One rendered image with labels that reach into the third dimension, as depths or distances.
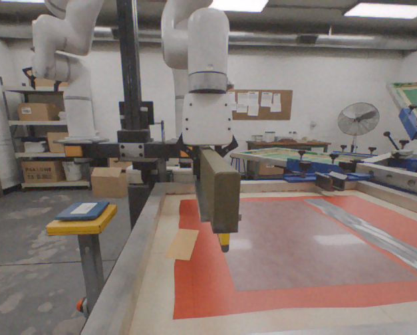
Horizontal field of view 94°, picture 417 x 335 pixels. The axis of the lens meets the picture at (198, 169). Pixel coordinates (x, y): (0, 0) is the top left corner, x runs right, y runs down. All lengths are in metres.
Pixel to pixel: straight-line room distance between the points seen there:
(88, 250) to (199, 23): 0.61
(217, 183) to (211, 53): 0.25
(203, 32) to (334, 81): 5.01
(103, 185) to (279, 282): 3.48
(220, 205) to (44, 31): 0.78
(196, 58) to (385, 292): 0.47
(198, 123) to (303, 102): 4.61
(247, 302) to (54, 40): 0.87
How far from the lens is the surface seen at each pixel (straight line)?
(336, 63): 5.42
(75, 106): 0.92
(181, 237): 0.45
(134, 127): 0.85
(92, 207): 0.63
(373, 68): 5.92
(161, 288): 0.34
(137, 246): 0.37
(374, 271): 0.47
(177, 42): 0.47
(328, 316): 0.35
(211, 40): 0.40
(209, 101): 0.39
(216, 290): 0.34
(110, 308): 0.29
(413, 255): 0.55
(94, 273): 0.71
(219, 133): 0.39
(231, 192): 0.22
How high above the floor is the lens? 1.19
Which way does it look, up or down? 13 degrees down
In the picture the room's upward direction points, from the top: straight up
